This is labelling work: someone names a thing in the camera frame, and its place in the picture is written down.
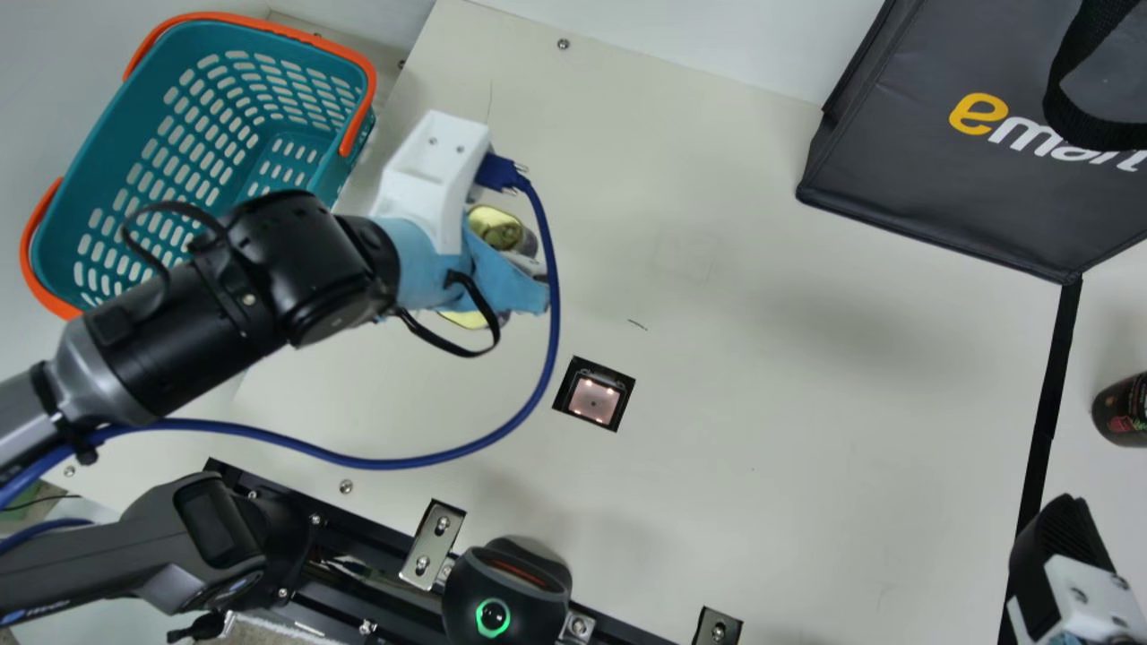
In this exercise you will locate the dark coffee bottle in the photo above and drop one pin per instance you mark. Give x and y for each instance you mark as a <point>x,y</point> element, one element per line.
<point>1125,410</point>

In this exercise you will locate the gold rectangular tin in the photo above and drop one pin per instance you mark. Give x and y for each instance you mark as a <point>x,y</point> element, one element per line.
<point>497,228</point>

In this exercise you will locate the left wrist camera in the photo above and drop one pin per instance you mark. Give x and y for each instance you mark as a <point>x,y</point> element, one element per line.
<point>430,170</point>

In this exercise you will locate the black device with green light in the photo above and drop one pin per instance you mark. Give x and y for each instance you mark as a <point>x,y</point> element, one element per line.
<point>502,591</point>

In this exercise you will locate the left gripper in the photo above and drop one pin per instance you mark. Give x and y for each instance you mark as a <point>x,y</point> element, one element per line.
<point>426,273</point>

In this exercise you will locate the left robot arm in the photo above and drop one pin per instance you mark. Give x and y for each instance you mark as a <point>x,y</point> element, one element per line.
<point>269,260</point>

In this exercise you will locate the dark grey bag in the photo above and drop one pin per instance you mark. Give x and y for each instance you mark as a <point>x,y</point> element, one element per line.
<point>941,152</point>

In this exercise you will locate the small square scanner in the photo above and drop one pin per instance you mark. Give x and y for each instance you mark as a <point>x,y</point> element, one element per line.
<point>593,397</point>

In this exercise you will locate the black strip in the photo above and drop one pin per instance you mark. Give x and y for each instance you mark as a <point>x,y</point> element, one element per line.
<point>1044,430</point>

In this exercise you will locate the teal shopping basket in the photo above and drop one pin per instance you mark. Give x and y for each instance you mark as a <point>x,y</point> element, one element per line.
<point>179,40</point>

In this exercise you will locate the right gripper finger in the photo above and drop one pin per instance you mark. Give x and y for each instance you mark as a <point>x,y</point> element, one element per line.
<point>1057,546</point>

